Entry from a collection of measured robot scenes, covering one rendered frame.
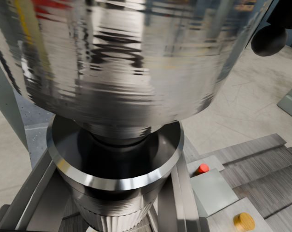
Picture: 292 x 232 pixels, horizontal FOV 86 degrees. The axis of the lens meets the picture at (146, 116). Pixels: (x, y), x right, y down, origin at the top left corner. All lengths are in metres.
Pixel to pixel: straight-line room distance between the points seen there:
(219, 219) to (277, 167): 0.36
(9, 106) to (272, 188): 0.73
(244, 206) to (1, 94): 0.57
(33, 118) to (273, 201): 0.63
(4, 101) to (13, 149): 1.23
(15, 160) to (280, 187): 1.65
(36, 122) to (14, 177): 1.14
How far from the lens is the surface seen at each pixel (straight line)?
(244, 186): 0.53
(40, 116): 0.49
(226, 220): 0.31
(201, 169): 0.30
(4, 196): 1.56
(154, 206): 0.32
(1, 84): 0.52
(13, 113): 0.57
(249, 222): 0.31
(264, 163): 0.60
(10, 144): 1.81
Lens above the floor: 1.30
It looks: 44 degrees down
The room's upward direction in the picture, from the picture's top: 12 degrees clockwise
